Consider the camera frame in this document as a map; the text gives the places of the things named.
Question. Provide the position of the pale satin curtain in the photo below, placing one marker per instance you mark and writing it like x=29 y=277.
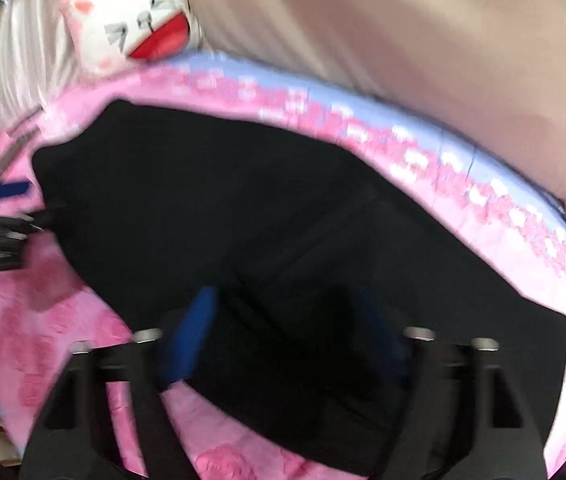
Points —
x=18 y=60

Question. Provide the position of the pink rose print bedsheet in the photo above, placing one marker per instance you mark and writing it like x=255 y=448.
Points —
x=53 y=320

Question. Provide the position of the black pants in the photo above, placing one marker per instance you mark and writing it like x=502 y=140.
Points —
x=263 y=220

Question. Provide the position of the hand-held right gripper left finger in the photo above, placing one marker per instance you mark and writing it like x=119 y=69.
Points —
x=193 y=335

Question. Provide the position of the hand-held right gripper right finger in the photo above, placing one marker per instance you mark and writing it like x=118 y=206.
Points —
x=430 y=360

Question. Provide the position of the white cat face pillow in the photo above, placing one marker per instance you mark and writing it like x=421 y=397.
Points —
x=128 y=15

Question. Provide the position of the beige quilt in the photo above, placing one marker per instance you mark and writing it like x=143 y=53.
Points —
x=413 y=45

